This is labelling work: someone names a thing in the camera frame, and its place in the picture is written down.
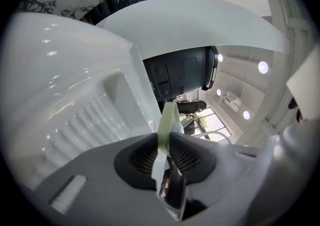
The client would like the white hose faucet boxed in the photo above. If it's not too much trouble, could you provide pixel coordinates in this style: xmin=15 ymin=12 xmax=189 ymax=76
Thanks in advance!
xmin=199 ymin=130 xmax=233 ymax=145

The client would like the pale green soap dish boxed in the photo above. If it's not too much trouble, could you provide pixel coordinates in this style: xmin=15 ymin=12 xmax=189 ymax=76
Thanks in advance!
xmin=151 ymin=101 xmax=181 ymax=178

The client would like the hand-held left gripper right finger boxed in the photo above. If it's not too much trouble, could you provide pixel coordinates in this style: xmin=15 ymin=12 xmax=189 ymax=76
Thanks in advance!
xmin=164 ymin=119 xmax=317 ymax=226

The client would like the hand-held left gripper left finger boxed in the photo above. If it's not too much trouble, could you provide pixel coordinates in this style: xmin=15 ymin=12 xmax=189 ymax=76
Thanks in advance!
xmin=33 ymin=132 xmax=182 ymax=226

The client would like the large white laundry sink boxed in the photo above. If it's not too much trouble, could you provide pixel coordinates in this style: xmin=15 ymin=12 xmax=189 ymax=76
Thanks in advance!
xmin=0 ymin=12 xmax=164 ymax=195

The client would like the black office chair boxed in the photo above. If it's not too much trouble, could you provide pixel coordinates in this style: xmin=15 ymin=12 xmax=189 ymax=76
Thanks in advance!
xmin=176 ymin=99 xmax=208 ymax=116

